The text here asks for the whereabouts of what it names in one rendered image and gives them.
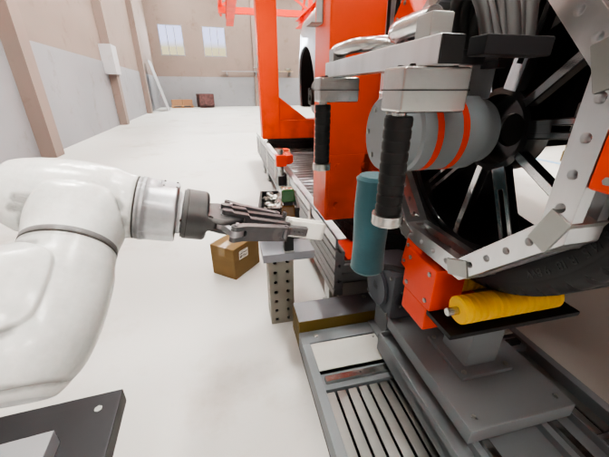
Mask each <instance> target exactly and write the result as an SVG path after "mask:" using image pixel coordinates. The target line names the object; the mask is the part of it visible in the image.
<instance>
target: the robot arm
mask: <svg viewBox="0 0 609 457"><path fill-rule="evenodd" d="M286 214H287V212H285V211H283V213H282V215H280V212H279V211H275V210H271V209H263V208H259V207H254V206H250V205H246V204H241V203H237V202H235V201H232V200H229V199H225V202H224V203H221V204H219V203H210V195H209V193H208V192H207V191H202V190H192V189H187V190H185V192H182V191H180V183H179V182H174V181H168V180H159V179H153V178H150V177H146V176H144V177H141V176H138V175H133V174H130V173H128V172H126V171H123V170H120V169H118V168H114V167H111V166H107V165H103V164H99V163H93V162H88V161H82V160H68V159H58V158H21V159H13V160H6V161H4V162H3V163H1V164H0V223H1V224H3V225H5V226H6V227H8V228H10V229H12V230H14V231H18V234H17V237H16V240H15V242H14V243H8V244H4V245H0V408H6V407H12V406H17V405H22V404H30V403H35V402H39V401H42V400H46V399H49V398H52V397H55V396H56V395H57V394H59V393H60V392H61V391H62V390H63V389H64V388H65V387H66V386H67V385H68V384H69V383H70V382H71V381H72V380H73V378H74V377H75V376H76V375H77V374H78V373H80V372H81V370H82V369H83V368H84V366H85V365H86V363H87V362H88V360H89V358H90V356H91V354H92V352H93V350H94V347H95V346H96V344H97V342H98V340H99V337H100V335H101V332H102V328H103V326H104V322H105V319H106V316H107V314H108V310H109V307H110V303H111V297H112V293H113V289H114V282H115V267H116V261H117V257H118V254H119V251H120V249H121V246H122V244H123V242H124V239H126V238H135V239H150V240H159V241H169V242H170V241H173V240H174V236H175V233H177V234H179V236H180V237H181V238H190V239H203V238H204V237H205V236H206V232H207V231H212V232H216V233H218V234H224V235H229V240H228V241H229V242H231V243H237V242H242V241H286V240H287V237H294V238H309V239H318V240H322V239H323V235H324V231H325V227H326V225H325V224H324V223H323V222H322V221H319V220H312V219H300V218H294V217H287V216H286Z"/></svg>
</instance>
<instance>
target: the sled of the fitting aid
mask: <svg viewBox="0 0 609 457"><path fill-rule="evenodd" d="M377 349H378V351H379V353H380V355H381V356H382V359H383V360H384V362H385V364H387V366H388V368H389V370H390V371H391V374H392V375H393V377H394V379H395V381H396V382H397V384H398V386H399V387H400V388H401V390H402V392H403V394H404V396H405V397H406V399H407V401H408V402H409V404H410V406H411V408H412V410H413V411H414V412H415V414H416V416H417V417H418V419H419V421H420V423H421V425H422V427H423V428H424V430H425V432H426V433H427V434H428V436H429V438H430V440H431V442H432V443H433V445H434V447H435V449H436V450H437V452H438V454H439V455H440V457H609V445H608V444H607V443H606V442H605V441H604V440H602V439H601V438H600V437H599V436H598V435H597V434H596V433H595V432H594V431H593V430H592V429H591V428H589V427H588V426H587V425H586V424H585V423H584V422H583V421H582V420H581V419H580V418H579V417H577V416H576V415H575V414H574V413H573V412H571V414H570V415H569V416H567V417H563V418H560V419H556V420H553V421H550V422H546V423H541V424H538V425H534V426H530V427H527V428H524V429H521V430H517V431H514V432H511V433H505V434H501V435H498V436H495V437H491V438H488V439H485V440H481V441H478V442H473V443H466V442H465V440H464V439H463V437H462V436H461V434H460V433H459V431H458V429H457V428H456V427H455V425H454V424H453V422H452V421H451V419H450V418H449V417H448V415H447V414H446V412H445V411H444V410H443V408H442V407H441V405H440V403H439V402H438V400H437V399H436V397H435V396H434V394H433V393H432V392H431V390H430V388H429V387H428V386H427V385H426V383H425V382H424V380H423V379H422V377H421V375H420V374H419V373H418V371H417V370H416V368H415V367H414V365H413V364H412V362H411V360H410V359H409V357H408V356H407V355H406V354H405V353H404V351H403V350H402V348H401V346H400V345H399V343H398V342H397V340H396V339H395V338H394V336H393V335H392V333H391V331H390V330H386V331H381V332H379V335H378V343H377Z"/></svg>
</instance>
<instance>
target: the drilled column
mask: <svg viewBox="0 0 609 457"><path fill-rule="evenodd" d="M266 275H267V291H268V306H269V313H270V317H271V322H272V324H279V323H284V322H290V321H293V303H294V302H295V297H294V261H293V260H289V261H281V262H274V263H266ZM289 307H290V309H289Z"/></svg>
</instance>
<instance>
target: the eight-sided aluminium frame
mask: <svg viewBox="0 0 609 457"><path fill-rule="evenodd" d="M451 1H452V0H427V1H426V3H425V5H424V6H423V8H425V7H427V6H430V5H434V4H436V5H440V6H442V8H443V10H444V11H449V10H450V4H451ZM548 2H549V4H551V6H552V7H553V9H554V10H555V12H556V14H557V16H558V17H559V19H560V21H561V22H562V24H563V25H564V27H565V29H566V30H567V32H568V33H569V34H570V36H571V38H572V39H573V41H574V42H575V44H576V46H577V48H578V49H579V51H580V52H581V54H582V56H583V57H584V58H585V60H586V61H587V63H588V65H589V66H590V68H591V76H590V79H589V82H588V84H587V86H586V89H585V94H584V97H583V100H582V102H581V105H580V108H579V111H578V114H577V115H576V118H575V123H574V126H573V129H572V131H571V134H570V137H569V140H568V143H567V145H566V148H565V152H564V155H563V158H562V160H561V163H560V166H559V169H558V172H557V174H556V179H555V181H554V184H553V187H552V189H551V192H550V195H549V198H548V201H547V204H546V208H545V211H544V214H543V216H542V219H541V221H540V222H539V223H537V224H536V225H534V226H531V227H529V228H525V229H523V230H521V231H519V232H517V233H515V234H513V235H510V236H508V237H506V238H503V239H501V240H499V241H497V242H494V243H492V244H490V245H487V246H485V247H484V248H480V249H478V250H476V251H475V250H473V249H472V248H470V247H468V246H467V245H465V244H463V243H462V242H460V241H459V240H457V239H456V238H454V237H452V236H451V235H450V234H448V233H447V232H445V231H444V230H442V229H441V228H439V227H437V226H435V225H434V224H432V223H431V222H429V221H428V219H427V218H426V214H425V211H424V208H423V206H422V203H421V198H420V195H419V192H418V190H417V186H416V183H415V180H414V178H413V175H412V172H411V171H406V173H405V175H406V179H405V183H404V192H403V194H402V196H403V199H402V204H401V212H402V213H403V220H402V225H401V227H400V230H401V233H402V235H403V236H404V237H405V238H406V239H407V238H409V239H410V240H411V241H412V242H413V243H414V244H415V245H416V246H417V247H418V248H420V249H421V250H422V251H423V252H424V253H426V254H427V255H428V256H429V257H431V258H432V259H433V260H434V261H436V262H437V263H438V264H439V265H441V266H442V267H443V268H445V269H446V270H447V271H448V274H450V275H452V276H454V277H455V278H456V279H457V280H462V279H469V278H475V277H484V276H489V275H495V274H496V273H497V272H499V271H502V270H506V269H509V268H512V267H516V266H520V265H523V264H526V263H528V262H531V261H535V260H538V259H540V258H545V257H549V256H552V255H554V254H557V253H560V252H563V251H567V250H569V249H576V248H580V247H582V246H583V245H586V244H589V243H592V242H596V241H597V240H598V239H599V237H600V235H601V233H602V231H603V228H604V226H605V225H607V224H608V223H609V220H608V217H609V195H608V194H605V193H602V192H598V191H595V190H590V189H589V188H588V185H589V183H590V180H591V178H592V176H593V173H594V171H595V167H596V164H597V162H598V160H599V158H600V155H601V152H602V150H603V147H604V144H605V142H606V139H607V137H608V134H609V0H548ZM606 96H607V99H606V100H605V98H606ZM592 136H593V137H592ZM591 137H592V140H591ZM590 203H591V206H590Z"/></svg>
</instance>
